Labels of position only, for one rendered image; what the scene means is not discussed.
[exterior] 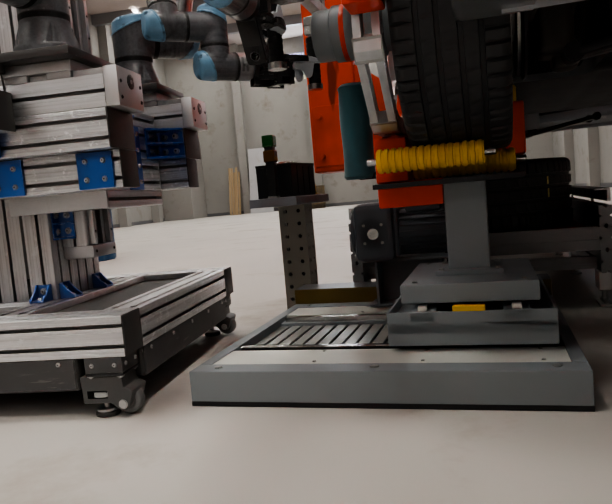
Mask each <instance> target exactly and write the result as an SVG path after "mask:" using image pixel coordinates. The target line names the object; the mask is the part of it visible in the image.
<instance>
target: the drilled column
mask: <svg viewBox="0 0 612 504"><path fill-rule="evenodd" d="M278 211H279V222H280V233H281V244H282V255H283V265H284V276H285V287H286V298H287V309H289V308H291V307H292V306H294V305H296V302H295V290H296V289H298V288H299V287H301V286H303V285H305V284H318V273H317V261H316V250H315V238H314V226H313V215H312V203H309V204H301V205H291V206H279V207H278ZM286 223H287V225H286ZM287 235H288V236H287Z"/></svg>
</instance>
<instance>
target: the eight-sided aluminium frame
mask: <svg viewBox="0 0 612 504"><path fill-rule="evenodd" d="M370 14H371V27H372V33H370V34H364V27H363V14H362V13H361V14H356V15H351V23H352V35H353V38H352V39H351V41H352V48H353V54H354V61H355V65H357V68H358V72H359V77H360V81H361V85H362V89H363V93H364V98H365V102H366V106H367V110H368V114H369V125H370V127H371V129H372V132H373V134H374V135H378V136H381V137H389V136H391V135H392V134H396V135H398V136H399V135H406V134H407V133H406V128H405V125H404V120H403V116H401V117H400V116H399V114H398V110H397V95H398V89H397V84H396V77H395V70H394V63H393V55H392V51H389V55H388V62H387V53H386V45H385V37H384V32H383V23H382V10H379V11H373V12H370ZM375 62H376V65H377V70H378V75H379V80H380V84H381V89H382V94H383V99H384V103H385V108H386V110H384V111H379V108H378V104H377V99H376V95H375V90H374V86H373V81H372V77H371V72H370V68H369V63H375Z"/></svg>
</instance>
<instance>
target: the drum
mask: <svg viewBox="0 0 612 504"><path fill-rule="evenodd" d="M362 14H363V27H364V34H370V33H372V27H371V14H370V12H367V13H362ZM382 23H383V32H384V37H385V45H386V53H387V56H388V55H389V51H392V48H391V40H390V31H389V21H388V10H387V0H386V1H385V9H384V10H382ZM310 27H311V39H312V44H313V49H314V52H315V55H316V58H317V60H318V61H319V62H320V63H326V62H333V61H337V62H338V63H342V62H350V61H354V54H353V48H352V41H351V39H352V38H353V35H352V23H351V14H350V13H349V12H348V11H347V10H346V8H345V7H344V6H343V5H342V4H339V5H334V6H331V7H330V9H326V10H320V11H314V12H313V14H312V16H311V24H310Z"/></svg>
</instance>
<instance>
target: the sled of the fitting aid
mask: <svg viewBox="0 0 612 504"><path fill-rule="evenodd" d="M537 276H538V278H539V280H540V295H541V298H540V299H539V300H517V301H488V302H459V303H430V304H402V303H401V296H400V297H399V298H398V299H397V301H396V302H395V303H394V305H393V306H392V307H391V308H390V310H389V311H388V312H387V314H386V316H387V328H388V341H389V346H442V345H508V344H559V343H560V342H559V323H558V308H557V306H556V304H555V303H554V301H553V299H552V297H551V295H550V293H549V291H548V289H547V287H546V285H545V284H544V282H543V280H542V278H541V276H540V274H537Z"/></svg>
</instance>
